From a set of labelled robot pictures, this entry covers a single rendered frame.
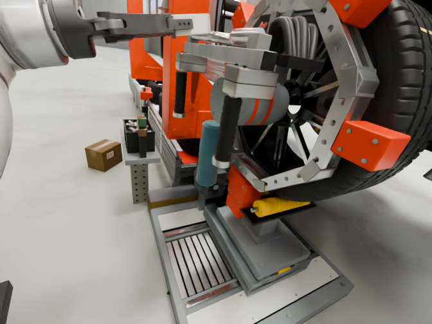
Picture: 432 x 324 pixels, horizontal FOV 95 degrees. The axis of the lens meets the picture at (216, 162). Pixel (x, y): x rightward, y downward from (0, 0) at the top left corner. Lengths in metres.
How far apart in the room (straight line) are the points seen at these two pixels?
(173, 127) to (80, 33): 0.77
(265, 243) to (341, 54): 0.80
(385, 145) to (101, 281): 1.13
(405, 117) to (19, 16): 0.64
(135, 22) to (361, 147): 0.44
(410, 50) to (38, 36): 0.61
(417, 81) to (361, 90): 0.11
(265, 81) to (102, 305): 1.02
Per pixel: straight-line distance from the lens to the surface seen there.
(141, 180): 1.36
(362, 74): 0.49
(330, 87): 0.64
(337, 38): 0.53
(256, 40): 0.39
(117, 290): 1.12
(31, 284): 1.26
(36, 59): 0.40
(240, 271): 0.99
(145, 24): 0.37
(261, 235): 1.04
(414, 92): 0.56
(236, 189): 0.79
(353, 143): 0.47
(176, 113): 0.72
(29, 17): 0.38
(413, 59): 0.56
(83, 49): 0.39
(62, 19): 0.38
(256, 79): 0.39
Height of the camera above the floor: 0.96
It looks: 29 degrees down
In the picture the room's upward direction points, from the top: 10 degrees clockwise
